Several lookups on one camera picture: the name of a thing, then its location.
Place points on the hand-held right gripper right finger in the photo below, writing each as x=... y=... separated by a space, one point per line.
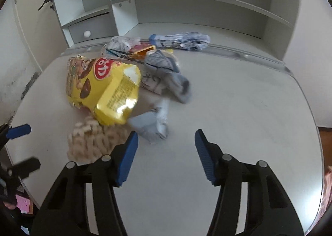
x=205 y=158

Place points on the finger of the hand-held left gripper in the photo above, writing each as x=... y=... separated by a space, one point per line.
x=26 y=165
x=18 y=131

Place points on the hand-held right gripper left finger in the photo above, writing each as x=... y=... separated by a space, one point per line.
x=127 y=158

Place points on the blue grey cloth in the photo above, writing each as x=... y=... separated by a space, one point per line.
x=181 y=40

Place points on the pink paper item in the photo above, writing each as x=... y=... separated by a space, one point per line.
x=23 y=203

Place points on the small grey-white wrapper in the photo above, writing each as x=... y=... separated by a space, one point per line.
x=153 y=127

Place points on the beige puffed snack pack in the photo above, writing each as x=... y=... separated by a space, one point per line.
x=88 y=140

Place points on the yellow snack bag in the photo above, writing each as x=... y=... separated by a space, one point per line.
x=109 y=91

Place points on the white printed paper wrapper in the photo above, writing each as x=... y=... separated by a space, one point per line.
x=150 y=82

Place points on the crumpled grey wrapper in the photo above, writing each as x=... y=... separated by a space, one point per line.
x=166 y=70

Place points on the orange and red box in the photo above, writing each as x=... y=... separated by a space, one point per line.
x=141 y=52

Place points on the clear plastic bag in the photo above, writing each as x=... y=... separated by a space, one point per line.
x=119 y=43

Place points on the white round drawer knob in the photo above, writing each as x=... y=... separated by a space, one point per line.
x=87 y=34

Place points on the pink blanket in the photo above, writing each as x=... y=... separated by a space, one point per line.
x=327 y=194

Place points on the grey drawer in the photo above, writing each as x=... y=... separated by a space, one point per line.
x=99 y=27

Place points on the white shelf unit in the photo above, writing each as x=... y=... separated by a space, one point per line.
x=181 y=10

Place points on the black wall hook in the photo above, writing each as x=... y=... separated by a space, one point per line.
x=46 y=3

